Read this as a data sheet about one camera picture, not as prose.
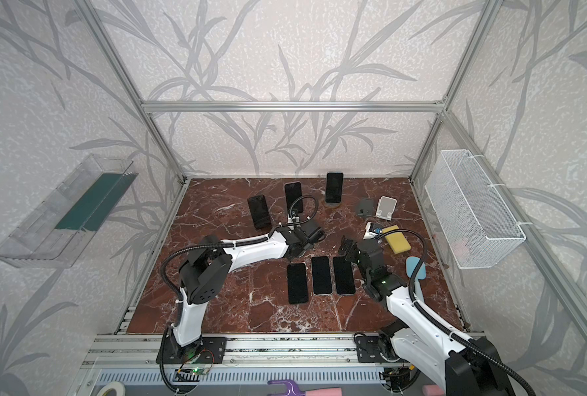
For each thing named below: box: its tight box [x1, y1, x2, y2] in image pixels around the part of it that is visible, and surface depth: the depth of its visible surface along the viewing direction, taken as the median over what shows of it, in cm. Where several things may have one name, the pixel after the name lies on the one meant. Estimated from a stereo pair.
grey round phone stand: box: [356, 197, 374, 217], surface depth 107 cm
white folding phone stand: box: [375, 195, 398, 222], surface depth 104 cm
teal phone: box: [333, 255, 356, 297], surface depth 89 cm
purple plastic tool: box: [267, 379, 343, 396], surface depth 68 cm
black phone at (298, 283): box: [286, 263, 309, 305], surface depth 90 cm
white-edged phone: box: [311, 255, 334, 297], surface depth 90 cm
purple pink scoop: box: [422, 384, 444, 396], surface depth 67 cm
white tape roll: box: [95, 381, 127, 396], surface depth 69 cm
